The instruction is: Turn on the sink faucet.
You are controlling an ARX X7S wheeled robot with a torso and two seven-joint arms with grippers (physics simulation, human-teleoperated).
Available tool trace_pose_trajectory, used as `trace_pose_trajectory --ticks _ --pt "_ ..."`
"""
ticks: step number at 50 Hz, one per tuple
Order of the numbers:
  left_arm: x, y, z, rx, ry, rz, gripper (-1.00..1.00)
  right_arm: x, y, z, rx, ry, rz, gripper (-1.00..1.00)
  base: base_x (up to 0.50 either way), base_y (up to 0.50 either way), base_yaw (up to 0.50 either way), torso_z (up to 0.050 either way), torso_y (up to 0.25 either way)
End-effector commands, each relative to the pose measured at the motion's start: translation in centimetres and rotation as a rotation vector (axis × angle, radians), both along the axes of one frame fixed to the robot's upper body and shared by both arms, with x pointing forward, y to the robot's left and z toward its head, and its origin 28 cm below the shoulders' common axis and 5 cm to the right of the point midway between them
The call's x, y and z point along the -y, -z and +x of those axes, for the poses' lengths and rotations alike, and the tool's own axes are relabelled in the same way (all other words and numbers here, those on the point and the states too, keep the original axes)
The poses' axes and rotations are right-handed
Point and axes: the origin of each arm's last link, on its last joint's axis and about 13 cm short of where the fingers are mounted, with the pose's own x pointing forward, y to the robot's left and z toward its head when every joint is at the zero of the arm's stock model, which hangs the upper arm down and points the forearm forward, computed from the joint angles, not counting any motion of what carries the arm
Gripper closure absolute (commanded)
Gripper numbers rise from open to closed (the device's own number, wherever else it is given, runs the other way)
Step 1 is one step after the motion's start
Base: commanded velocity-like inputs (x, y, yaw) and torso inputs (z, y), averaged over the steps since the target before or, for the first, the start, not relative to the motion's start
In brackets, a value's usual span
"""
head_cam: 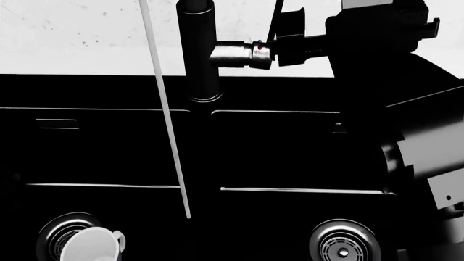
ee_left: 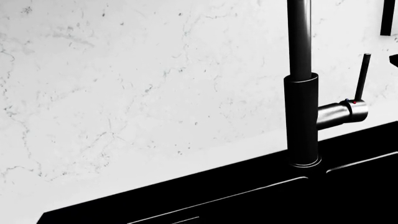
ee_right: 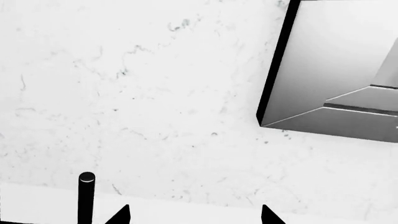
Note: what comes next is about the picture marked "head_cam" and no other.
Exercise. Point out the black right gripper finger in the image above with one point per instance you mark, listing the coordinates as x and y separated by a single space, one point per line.
291 51
293 23

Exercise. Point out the thin black faucet lever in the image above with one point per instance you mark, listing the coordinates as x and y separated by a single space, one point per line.
275 19

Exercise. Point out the black metal faucet body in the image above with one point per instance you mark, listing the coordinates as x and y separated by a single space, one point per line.
197 54

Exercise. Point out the black double basin sink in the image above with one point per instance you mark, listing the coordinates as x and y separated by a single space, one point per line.
108 155

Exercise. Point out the thin white rod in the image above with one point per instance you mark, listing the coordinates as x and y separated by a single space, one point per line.
166 108

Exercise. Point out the round metal drain strainer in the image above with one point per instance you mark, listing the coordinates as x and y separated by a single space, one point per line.
49 233
342 244

